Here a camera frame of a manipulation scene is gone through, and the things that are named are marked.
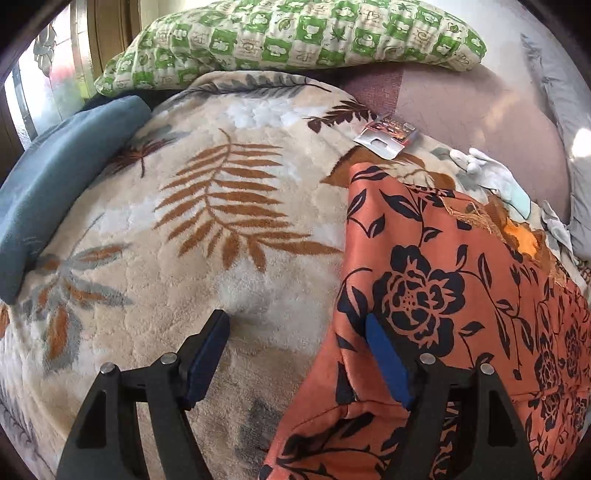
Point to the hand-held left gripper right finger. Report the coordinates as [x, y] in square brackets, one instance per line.
[387, 355]

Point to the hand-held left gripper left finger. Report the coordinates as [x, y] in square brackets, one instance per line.
[208, 354]

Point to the orange black floral garment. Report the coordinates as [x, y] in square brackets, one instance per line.
[415, 286]

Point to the beige leaf print blanket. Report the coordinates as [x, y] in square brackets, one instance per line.
[184, 277]

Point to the mint green cloth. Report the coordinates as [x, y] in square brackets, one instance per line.
[512, 194]

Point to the white cloth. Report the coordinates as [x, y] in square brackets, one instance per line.
[475, 164]

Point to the small grey cloth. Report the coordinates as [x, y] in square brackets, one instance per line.
[556, 226]

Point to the small carded packet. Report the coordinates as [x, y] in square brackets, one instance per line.
[390, 134]

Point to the blue grey pillow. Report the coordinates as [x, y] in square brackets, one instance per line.
[60, 184]

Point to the pink bed sheet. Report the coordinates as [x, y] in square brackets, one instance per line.
[480, 110]

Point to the grey quilt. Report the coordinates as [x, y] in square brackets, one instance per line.
[570, 115]

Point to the green checked pillow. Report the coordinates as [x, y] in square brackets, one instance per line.
[295, 37]

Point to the window with wooden frame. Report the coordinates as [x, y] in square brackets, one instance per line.
[51, 78]

